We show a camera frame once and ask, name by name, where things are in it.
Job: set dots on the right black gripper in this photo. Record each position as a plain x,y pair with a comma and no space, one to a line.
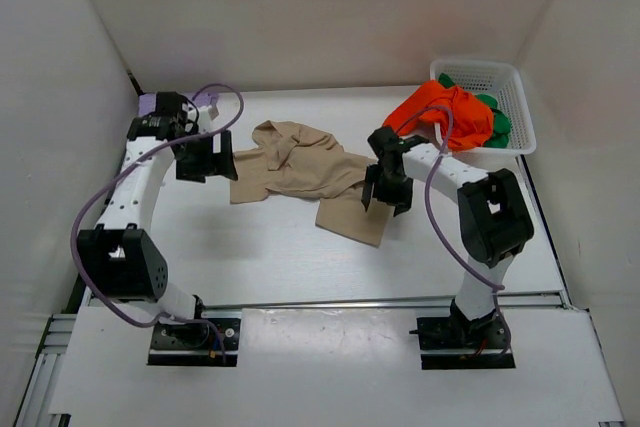
388,185

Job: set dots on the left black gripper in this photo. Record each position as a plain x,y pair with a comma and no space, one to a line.
211,158

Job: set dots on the beige t shirt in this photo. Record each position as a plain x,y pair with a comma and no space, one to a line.
296,160

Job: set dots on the purple t shirt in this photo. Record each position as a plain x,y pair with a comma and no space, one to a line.
147,102

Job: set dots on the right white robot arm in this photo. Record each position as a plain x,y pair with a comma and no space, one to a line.
494,220

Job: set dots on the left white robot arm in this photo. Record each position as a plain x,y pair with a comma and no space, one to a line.
117,258

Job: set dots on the orange t shirt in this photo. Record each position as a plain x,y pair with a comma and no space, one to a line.
430,104

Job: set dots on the green t shirt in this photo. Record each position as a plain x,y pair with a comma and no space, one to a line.
500,122

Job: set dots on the white plastic basket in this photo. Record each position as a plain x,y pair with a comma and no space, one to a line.
502,82

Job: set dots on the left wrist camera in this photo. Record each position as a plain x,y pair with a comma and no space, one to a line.
200,119

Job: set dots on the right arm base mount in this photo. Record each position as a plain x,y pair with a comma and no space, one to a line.
445,348

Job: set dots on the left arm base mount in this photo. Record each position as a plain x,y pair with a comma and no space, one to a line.
197,345

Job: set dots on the aluminium frame rail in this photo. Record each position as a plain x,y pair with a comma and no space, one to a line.
326,332

